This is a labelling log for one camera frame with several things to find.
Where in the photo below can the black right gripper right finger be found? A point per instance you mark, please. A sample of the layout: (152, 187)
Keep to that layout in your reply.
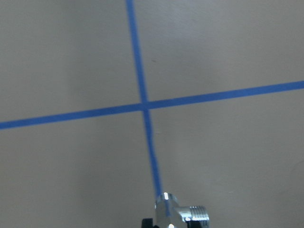
(195, 224)

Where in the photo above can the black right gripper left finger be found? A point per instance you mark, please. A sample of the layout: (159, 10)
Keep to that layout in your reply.
(147, 223)

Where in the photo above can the small chrome pipe fitting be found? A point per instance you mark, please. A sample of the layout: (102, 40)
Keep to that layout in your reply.
(169, 214)

